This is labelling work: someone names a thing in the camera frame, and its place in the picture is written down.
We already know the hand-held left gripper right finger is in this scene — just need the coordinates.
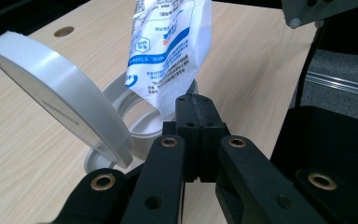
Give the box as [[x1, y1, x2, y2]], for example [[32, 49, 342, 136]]
[[195, 94, 328, 224]]

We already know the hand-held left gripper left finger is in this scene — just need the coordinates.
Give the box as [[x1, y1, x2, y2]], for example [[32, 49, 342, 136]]
[[120, 94, 205, 224]]

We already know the white and blue salt bag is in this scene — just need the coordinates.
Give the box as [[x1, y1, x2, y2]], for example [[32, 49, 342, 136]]
[[124, 0, 213, 119]]

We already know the clear jar with white lid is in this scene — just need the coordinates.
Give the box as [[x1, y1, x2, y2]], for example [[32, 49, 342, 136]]
[[0, 30, 200, 175]]

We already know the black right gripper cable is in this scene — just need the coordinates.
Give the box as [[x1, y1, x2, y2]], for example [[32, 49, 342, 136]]
[[294, 21, 325, 107]]

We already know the metal floor rail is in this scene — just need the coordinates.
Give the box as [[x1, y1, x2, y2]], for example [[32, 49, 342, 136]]
[[303, 70, 358, 100]]

